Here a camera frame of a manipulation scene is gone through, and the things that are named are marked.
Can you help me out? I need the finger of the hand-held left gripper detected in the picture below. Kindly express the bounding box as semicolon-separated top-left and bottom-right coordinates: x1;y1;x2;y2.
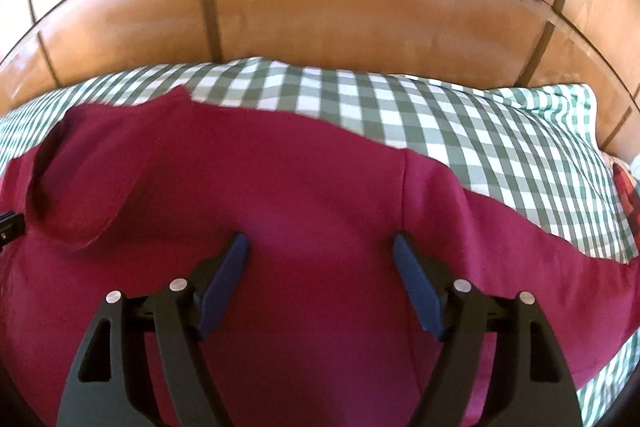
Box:
0;211;25;254

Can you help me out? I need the green checkered bed sheet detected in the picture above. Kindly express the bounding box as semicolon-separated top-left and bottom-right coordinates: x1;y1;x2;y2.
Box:
0;56;640;427

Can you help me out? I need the red patterned cloth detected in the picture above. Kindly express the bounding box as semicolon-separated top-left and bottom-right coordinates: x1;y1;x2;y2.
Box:
612;159;640;222

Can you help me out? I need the wooden headboard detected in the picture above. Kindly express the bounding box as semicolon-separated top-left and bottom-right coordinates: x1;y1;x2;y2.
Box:
0;0;640;158

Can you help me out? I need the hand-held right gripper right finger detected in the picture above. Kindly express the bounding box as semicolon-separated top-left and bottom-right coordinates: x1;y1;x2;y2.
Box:
391;232;584;427

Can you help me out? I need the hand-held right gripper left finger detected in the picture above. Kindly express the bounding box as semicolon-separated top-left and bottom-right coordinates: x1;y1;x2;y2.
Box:
56;232;250;427

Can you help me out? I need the maroon shirt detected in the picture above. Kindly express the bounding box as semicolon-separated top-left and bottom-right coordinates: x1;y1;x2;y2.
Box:
0;88;640;427

